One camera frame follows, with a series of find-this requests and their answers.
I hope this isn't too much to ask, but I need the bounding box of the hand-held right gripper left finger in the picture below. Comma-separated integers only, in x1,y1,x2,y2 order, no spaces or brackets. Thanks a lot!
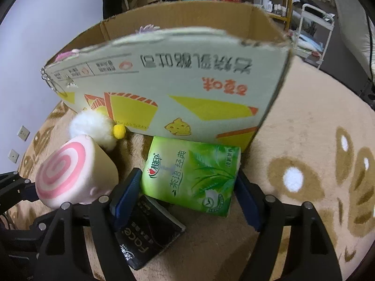
34,167,143,281

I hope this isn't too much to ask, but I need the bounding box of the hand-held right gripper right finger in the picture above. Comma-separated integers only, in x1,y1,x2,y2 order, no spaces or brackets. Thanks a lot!
234,171,343,281

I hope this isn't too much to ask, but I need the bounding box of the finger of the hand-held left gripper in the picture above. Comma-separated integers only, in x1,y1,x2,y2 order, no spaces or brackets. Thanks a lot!
0,178,49,232
0,171,22,186

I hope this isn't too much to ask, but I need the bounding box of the pink swirl roll plush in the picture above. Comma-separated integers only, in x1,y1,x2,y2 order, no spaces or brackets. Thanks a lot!
34,135,119,210

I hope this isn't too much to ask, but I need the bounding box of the green tissue pack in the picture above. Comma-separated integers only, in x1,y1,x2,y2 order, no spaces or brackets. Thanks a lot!
140,135,242,218

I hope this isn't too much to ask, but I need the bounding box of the printed cardboard box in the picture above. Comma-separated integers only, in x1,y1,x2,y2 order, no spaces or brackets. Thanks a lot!
39,0,293,154

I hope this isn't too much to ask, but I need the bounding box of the pink plush toy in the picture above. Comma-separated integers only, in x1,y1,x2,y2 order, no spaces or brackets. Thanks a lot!
56,50,79,62

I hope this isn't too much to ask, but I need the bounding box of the black tissue pack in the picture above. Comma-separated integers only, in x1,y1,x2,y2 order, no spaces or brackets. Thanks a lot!
114,195,186,271

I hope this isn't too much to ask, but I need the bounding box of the white fluffy pom-pom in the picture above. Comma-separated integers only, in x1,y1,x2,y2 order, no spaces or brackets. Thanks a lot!
69,112,127,152

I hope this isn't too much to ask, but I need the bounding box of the pale blue folded cloth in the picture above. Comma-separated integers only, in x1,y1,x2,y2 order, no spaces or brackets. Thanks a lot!
296,33,324,53

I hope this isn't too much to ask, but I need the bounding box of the black coat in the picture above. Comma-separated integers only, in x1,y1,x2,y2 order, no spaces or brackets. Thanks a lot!
102,0,124,21

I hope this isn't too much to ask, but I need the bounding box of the wooden shelf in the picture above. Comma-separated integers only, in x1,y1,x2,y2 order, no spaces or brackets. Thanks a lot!
174,0,294,32

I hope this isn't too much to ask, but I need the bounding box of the group of white bottles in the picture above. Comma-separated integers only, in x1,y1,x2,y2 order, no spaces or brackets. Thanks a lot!
252,0,289,16

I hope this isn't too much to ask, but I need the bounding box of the white trolley cart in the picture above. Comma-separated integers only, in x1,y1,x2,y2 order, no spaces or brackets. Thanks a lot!
289,4,336,71

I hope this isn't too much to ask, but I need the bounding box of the cream padded chair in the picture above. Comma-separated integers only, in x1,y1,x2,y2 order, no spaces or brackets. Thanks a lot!
319,0,375,109

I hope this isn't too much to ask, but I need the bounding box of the metal keychain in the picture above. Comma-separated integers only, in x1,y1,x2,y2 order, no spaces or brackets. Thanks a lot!
40,67,71,94

